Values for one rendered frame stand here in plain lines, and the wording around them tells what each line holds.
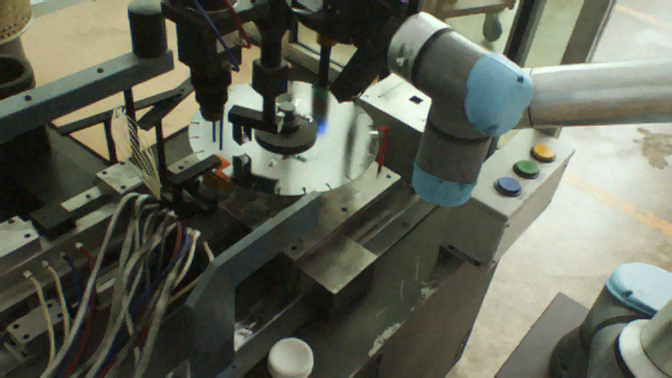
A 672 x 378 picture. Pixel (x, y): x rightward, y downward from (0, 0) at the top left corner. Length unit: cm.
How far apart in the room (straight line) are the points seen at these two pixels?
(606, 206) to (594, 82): 199
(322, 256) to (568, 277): 144
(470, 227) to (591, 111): 46
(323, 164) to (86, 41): 90
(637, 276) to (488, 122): 44
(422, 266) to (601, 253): 141
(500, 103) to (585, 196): 214
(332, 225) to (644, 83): 56
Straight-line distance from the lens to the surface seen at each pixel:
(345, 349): 108
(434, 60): 69
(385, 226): 126
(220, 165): 103
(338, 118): 118
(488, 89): 66
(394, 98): 136
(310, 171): 106
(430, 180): 74
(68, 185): 124
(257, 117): 104
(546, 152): 130
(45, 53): 177
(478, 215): 117
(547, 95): 81
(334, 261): 110
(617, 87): 80
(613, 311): 100
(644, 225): 277
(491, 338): 213
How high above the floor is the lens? 163
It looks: 41 degrees down
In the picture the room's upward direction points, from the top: 9 degrees clockwise
